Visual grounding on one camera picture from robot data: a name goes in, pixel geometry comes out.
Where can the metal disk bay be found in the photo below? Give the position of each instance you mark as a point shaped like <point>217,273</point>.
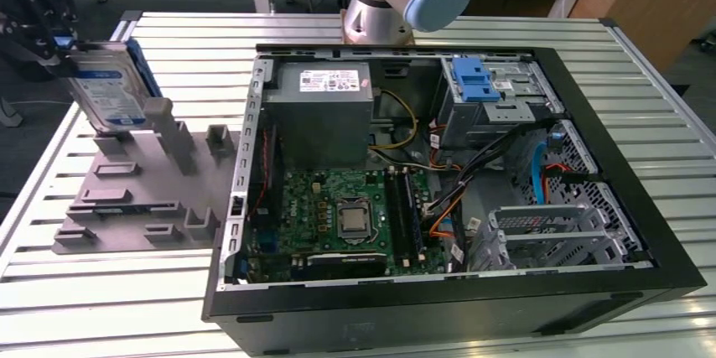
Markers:
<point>559,236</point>

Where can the grey power supply unit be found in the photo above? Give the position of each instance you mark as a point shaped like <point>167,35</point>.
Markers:
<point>319,131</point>

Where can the blue drive latch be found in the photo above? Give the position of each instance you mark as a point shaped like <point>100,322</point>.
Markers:
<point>472,81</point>

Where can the black graphics card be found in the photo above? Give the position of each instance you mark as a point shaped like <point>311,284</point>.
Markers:
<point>341,263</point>

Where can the metal optical drive cage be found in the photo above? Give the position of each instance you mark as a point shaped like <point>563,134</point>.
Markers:
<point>503,115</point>

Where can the green motherboard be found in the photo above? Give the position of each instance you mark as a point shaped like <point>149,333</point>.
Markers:
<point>313,190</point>

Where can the black PC case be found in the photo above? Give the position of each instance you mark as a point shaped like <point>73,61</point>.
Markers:
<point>391,312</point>

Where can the silver CPU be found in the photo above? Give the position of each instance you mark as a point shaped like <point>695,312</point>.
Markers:
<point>353,219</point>

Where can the grey stand foot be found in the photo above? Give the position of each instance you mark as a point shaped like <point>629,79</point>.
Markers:
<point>9,115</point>

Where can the hard disk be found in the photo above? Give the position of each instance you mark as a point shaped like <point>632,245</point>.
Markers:
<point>105,89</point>

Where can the black bin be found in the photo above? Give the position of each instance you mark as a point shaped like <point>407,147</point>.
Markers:
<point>16,72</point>

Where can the grey parts rack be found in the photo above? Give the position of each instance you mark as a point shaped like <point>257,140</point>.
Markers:
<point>151,190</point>

